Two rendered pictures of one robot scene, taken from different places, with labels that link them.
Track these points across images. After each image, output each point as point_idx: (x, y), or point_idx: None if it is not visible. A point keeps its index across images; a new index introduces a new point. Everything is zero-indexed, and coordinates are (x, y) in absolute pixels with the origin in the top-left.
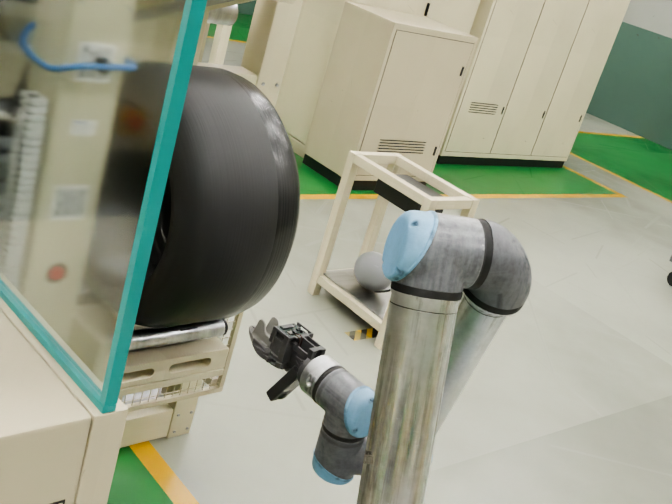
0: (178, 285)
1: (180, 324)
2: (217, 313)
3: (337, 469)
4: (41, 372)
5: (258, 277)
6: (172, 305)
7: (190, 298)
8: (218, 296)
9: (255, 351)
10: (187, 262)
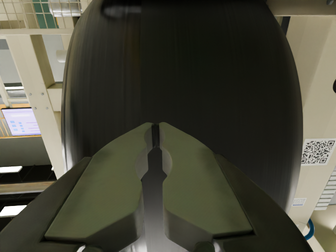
0: (298, 158)
1: (240, 32)
2: (187, 80)
3: None
4: None
5: (152, 201)
6: (295, 108)
7: (290, 148)
8: (233, 158)
9: (268, 195)
10: (291, 201)
